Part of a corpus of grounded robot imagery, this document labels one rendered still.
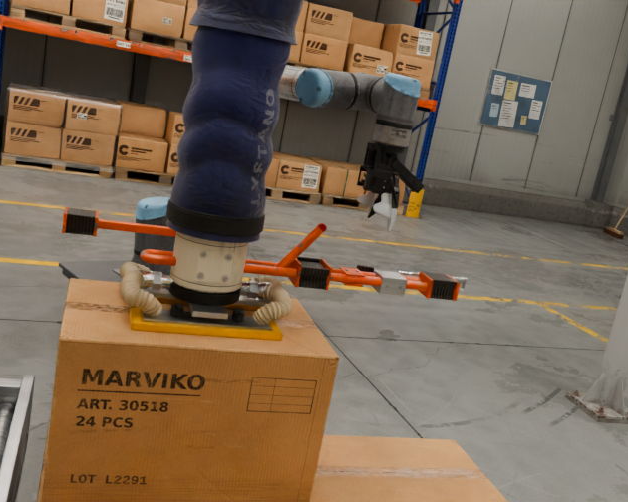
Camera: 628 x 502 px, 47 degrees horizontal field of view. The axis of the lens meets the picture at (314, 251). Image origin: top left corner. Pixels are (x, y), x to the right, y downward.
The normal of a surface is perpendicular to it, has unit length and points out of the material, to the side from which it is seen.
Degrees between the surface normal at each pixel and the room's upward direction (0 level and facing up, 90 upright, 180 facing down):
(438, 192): 90
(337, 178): 90
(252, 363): 90
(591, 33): 90
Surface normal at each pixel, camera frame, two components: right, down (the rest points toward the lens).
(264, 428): 0.26, 0.27
